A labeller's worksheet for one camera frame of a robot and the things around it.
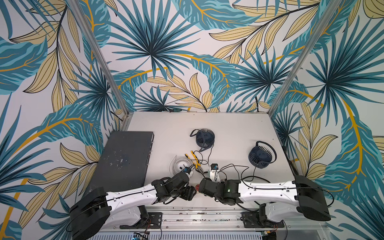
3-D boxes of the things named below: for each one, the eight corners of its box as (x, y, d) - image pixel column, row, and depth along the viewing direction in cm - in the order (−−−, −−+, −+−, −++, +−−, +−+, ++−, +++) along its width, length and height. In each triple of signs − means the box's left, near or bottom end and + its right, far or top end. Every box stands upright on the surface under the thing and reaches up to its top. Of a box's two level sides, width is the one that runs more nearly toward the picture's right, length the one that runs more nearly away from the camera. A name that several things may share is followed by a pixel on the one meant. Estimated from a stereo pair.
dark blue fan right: (251, 168, 92) (255, 163, 87) (245, 146, 102) (249, 141, 97) (275, 168, 93) (280, 163, 87) (267, 147, 102) (271, 141, 97)
